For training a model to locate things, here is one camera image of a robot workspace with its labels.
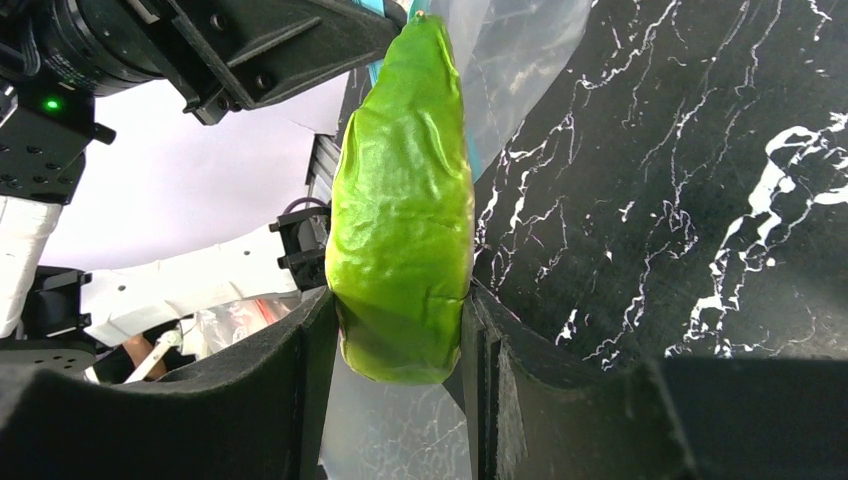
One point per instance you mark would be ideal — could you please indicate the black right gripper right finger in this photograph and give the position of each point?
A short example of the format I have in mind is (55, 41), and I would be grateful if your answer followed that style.
(535, 412)

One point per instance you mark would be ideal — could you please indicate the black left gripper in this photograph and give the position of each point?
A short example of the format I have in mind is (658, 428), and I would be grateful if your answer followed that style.
(57, 57)

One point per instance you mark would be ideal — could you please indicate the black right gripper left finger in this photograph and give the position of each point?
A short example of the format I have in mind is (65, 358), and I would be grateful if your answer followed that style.
(254, 410)

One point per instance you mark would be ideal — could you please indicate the green watermelon slice toy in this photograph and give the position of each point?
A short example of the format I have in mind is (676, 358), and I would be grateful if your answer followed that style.
(399, 256)

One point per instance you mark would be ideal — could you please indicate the marker pen pack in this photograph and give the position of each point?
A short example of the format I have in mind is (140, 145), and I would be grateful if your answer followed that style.
(209, 331)

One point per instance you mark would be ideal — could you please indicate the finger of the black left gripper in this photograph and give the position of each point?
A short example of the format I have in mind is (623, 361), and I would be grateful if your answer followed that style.
(229, 56)

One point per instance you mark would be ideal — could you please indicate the clear zip top bag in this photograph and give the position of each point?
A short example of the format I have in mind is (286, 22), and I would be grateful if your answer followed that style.
(508, 54)

